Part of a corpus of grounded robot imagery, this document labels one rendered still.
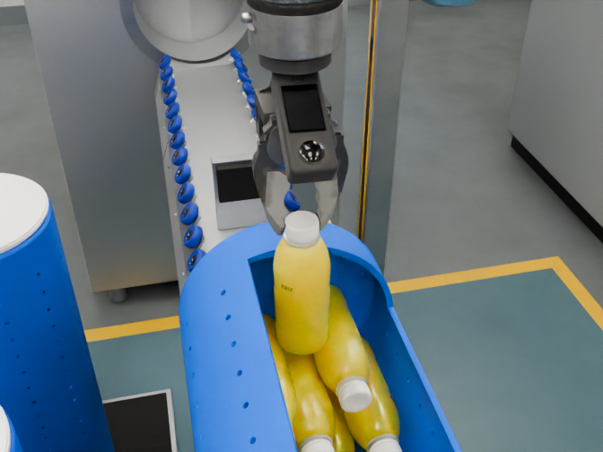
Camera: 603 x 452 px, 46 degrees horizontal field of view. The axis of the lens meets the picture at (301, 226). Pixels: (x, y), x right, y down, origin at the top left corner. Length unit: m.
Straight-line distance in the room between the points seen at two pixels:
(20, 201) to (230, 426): 0.77
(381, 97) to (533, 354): 1.31
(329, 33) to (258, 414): 0.36
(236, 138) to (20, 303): 0.66
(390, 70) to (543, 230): 1.77
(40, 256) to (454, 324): 1.63
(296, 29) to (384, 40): 0.79
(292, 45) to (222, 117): 1.16
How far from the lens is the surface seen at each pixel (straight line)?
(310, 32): 0.65
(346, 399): 0.86
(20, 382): 1.46
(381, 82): 1.47
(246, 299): 0.80
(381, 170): 1.57
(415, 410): 0.91
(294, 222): 0.78
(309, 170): 0.64
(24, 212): 1.35
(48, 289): 1.37
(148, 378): 2.40
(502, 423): 2.31
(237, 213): 1.38
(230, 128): 1.75
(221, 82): 1.99
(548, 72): 3.27
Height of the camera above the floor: 1.76
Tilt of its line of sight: 36 degrees down
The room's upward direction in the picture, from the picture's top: straight up
